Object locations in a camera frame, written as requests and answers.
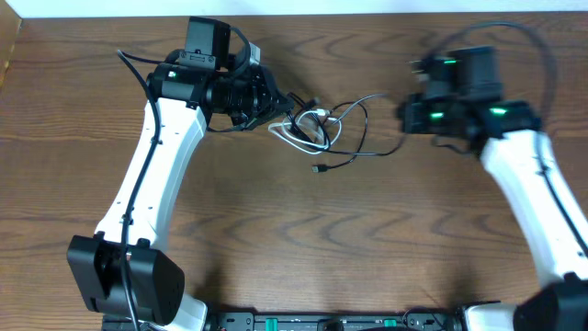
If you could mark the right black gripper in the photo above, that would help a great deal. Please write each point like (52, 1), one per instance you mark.
(412, 122)

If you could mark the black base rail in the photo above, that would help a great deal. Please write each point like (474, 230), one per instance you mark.
(321, 322)

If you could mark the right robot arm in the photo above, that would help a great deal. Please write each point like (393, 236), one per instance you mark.
(462, 97)

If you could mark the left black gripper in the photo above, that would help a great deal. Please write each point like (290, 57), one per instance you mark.
(259, 97)

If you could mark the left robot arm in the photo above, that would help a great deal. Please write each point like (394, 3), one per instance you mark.
(122, 269)

